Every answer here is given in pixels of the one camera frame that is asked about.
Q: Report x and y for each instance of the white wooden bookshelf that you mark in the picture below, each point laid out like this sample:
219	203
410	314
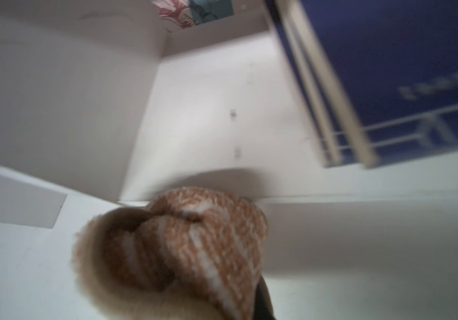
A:
123	100

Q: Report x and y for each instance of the dark blue book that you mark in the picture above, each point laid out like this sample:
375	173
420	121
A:
379	78

